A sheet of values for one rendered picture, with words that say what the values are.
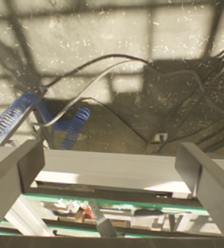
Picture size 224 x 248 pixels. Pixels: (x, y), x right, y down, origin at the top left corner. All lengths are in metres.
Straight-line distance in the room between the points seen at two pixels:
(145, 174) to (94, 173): 0.12
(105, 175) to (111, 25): 0.95
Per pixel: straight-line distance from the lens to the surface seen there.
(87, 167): 0.44
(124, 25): 1.18
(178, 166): 0.17
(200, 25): 1.23
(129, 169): 0.43
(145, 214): 0.69
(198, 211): 0.74
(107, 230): 0.62
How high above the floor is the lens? 1.16
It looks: 49 degrees down
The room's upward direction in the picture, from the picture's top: 169 degrees counter-clockwise
